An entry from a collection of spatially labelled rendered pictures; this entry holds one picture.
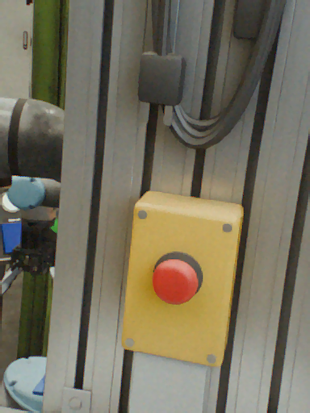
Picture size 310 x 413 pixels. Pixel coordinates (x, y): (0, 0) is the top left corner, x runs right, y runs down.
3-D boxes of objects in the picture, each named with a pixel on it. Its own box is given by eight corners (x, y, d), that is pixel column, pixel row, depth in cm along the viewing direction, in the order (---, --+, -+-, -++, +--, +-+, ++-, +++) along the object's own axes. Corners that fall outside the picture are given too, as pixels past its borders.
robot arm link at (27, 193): (61, 178, 141) (72, 166, 151) (2, 171, 141) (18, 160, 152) (59, 216, 143) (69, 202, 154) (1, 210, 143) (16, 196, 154)
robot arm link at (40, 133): (101, 98, 104) (123, 173, 152) (24, 87, 104) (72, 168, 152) (91, 176, 102) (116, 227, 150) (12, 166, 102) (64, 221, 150)
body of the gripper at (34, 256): (9, 273, 159) (12, 221, 156) (24, 260, 167) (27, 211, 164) (43, 279, 158) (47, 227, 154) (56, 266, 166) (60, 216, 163)
